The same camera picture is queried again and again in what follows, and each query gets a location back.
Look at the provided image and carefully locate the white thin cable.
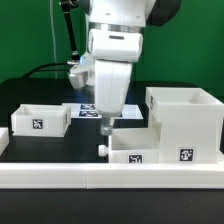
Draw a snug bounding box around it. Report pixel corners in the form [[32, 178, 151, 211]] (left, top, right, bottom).
[[49, 0, 58, 80]]

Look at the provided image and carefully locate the white fiducial marker sheet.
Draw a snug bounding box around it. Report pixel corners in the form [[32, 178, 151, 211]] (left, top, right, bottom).
[[61, 102, 144, 120]]

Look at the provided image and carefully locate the black cable bundle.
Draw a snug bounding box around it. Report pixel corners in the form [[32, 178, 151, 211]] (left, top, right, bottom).
[[21, 61, 81, 80]]

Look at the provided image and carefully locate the white front drawer box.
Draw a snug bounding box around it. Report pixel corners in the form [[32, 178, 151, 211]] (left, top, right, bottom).
[[98, 128, 159, 164]]

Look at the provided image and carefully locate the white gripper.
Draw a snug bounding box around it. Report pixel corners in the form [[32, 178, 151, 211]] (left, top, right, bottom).
[[69, 29, 143, 135]]

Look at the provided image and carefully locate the white drawer cabinet frame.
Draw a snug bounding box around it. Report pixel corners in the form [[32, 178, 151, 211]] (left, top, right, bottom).
[[145, 87, 224, 164]]

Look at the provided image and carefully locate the white drawer box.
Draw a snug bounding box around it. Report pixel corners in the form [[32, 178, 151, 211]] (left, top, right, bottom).
[[98, 128, 159, 164], [11, 104, 71, 137]]

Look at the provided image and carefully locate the white rear drawer box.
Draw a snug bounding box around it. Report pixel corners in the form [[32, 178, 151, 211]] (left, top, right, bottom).
[[11, 104, 71, 137]]

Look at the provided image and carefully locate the white U-shaped border fence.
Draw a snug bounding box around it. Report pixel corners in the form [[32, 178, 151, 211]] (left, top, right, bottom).
[[0, 127, 224, 190]]

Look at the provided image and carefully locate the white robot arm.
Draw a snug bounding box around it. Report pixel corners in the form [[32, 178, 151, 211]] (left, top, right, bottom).
[[59, 0, 182, 136]]

